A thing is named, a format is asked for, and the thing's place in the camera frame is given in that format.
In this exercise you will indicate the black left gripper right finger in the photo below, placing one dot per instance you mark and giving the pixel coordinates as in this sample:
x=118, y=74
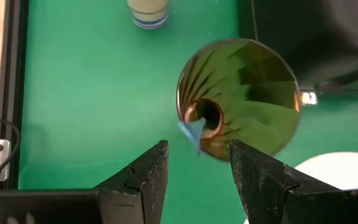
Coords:
x=259, y=186

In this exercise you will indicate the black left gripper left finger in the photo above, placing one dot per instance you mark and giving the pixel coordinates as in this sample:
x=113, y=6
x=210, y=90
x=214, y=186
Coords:
x=148, y=186

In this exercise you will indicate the amber green faceted tumbler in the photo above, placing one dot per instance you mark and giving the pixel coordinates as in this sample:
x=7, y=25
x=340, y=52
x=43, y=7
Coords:
x=253, y=93

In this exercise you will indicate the green table mat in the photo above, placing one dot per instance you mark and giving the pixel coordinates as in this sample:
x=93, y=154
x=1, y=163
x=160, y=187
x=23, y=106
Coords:
x=89, y=93

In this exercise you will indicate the glass of milk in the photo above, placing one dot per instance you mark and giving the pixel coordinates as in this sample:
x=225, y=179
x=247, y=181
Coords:
x=148, y=12

